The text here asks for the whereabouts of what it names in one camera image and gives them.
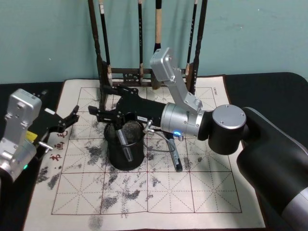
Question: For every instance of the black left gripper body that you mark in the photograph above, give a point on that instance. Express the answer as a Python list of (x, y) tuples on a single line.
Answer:
[(48, 122)]

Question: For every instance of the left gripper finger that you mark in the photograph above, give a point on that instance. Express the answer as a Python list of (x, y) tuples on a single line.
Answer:
[(75, 111), (72, 120)]

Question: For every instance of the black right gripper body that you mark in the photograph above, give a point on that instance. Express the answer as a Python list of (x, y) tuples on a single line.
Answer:
[(142, 110)]

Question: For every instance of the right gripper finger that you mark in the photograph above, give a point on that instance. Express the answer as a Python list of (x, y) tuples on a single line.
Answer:
[(120, 91), (108, 116)]

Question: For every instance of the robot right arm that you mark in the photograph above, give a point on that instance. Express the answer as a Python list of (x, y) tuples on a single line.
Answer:
[(226, 120)]

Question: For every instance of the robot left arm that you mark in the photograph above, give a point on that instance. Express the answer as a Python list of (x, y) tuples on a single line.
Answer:
[(19, 113)]

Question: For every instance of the dark wooden brush rack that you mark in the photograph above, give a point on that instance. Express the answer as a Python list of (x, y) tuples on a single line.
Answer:
[(130, 72)]

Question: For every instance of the black mesh pen holder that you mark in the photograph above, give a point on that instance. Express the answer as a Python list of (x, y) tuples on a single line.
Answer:
[(134, 154)]

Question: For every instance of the black and silver pen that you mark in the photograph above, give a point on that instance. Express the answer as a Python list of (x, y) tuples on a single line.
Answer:
[(176, 158)]

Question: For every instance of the white calligraphy felt mat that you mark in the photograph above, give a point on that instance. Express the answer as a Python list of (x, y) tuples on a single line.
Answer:
[(168, 192)]

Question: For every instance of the black table cloth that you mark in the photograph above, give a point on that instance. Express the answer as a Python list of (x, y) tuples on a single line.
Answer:
[(255, 86)]

